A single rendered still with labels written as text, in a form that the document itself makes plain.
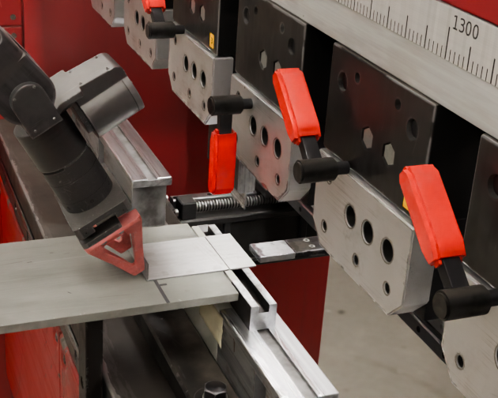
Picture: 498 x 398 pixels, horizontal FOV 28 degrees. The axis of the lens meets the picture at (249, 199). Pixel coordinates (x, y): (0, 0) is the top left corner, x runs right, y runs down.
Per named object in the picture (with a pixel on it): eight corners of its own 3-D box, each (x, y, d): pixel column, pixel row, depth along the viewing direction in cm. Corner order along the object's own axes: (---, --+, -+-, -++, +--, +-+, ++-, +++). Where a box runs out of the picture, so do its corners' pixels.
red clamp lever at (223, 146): (202, 191, 94) (207, 93, 90) (243, 187, 96) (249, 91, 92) (209, 198, 93) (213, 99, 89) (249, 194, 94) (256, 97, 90)
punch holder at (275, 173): (226, 148, 99) (235, -17, 92) (304, 141, 102) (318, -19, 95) (285, 210, 86) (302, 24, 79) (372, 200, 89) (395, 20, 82)
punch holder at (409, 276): (310, 235, 82) (329, 41, 75) (400, 224, 85) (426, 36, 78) (398, 328, 69) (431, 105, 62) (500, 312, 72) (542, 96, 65)
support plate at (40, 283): (-31, 254, 114) (-32, 246, 113) (186, 230, 123) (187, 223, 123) (-9, 336, 99) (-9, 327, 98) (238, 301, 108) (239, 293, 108)
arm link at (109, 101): (-25, 60, 98) (5, 98, 92) (73, -2, 100) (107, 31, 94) (32, 144, 106) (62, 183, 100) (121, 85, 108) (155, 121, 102)
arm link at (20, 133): (2, 118, 101) (15, 136, 97) (58, 81, 102) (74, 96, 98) (37, 169, 105) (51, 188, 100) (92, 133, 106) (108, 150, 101)
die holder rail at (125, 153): (62, 124, 187) (61, 75, 183) (92, 122, 189) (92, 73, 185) (131, 239, 145) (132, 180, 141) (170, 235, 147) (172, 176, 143)
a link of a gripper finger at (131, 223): (152, 235, 113) (113, 174, 108) (171, 264, 107) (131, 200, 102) (102, 268, 112) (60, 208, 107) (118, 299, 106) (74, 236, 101)
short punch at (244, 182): (206, 175, 116) (209, 98, 112) (222, 174, 117) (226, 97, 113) (235, 210, 108) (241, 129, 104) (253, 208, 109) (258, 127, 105)
